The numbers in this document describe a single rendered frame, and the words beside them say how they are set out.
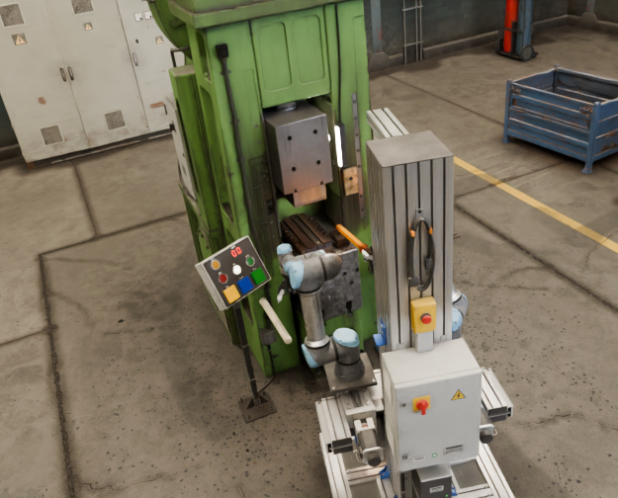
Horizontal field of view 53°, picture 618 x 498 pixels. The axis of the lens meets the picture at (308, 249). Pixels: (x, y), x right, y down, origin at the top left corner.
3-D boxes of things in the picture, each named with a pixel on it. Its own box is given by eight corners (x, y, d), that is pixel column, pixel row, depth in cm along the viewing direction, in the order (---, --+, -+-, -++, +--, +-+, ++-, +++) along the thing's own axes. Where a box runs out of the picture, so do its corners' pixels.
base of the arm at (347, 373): (368, 378, 296) (367, 363, 291) (336, 384, 295) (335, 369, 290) (361, 358, 309) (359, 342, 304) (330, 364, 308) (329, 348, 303)
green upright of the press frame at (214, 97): (301, 365, 430) (248, 17, 311) (266, 378, 423) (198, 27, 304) (279, 330, 466) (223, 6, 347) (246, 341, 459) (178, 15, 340)
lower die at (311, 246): (332, 250, 379) (330, 238, 375) (302, 260, 373) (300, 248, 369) (306, 222, 413) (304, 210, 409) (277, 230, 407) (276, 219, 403)
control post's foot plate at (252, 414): (279, 411, 396) (277, 401, 391) (245, 424, 390) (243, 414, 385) (267, 390, 413) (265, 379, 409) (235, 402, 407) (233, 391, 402)
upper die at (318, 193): (326, 199, 361) (324, 184, 356) (295, 207, 355) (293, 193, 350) (300, 173, 395) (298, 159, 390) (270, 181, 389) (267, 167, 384)
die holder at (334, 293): (363, 307, 401) (358, 248, 378) (309, 326, 391) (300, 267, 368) (326, 267, 447) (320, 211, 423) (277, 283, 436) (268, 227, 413)
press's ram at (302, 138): (346, 177, 359) (340, 111, 339) (284, 195, 349) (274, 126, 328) (317, 154, 393) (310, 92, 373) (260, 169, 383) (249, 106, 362)
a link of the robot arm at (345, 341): (364, 360, 293) (362, 337, 286) (337, 368, 290) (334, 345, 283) (355, 344, 303) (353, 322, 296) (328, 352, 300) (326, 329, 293)
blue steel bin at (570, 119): (641, 152, 654) (653, 84, 616) (587, 174, 624) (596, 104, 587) (550, 123, 746) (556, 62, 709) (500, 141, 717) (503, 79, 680)
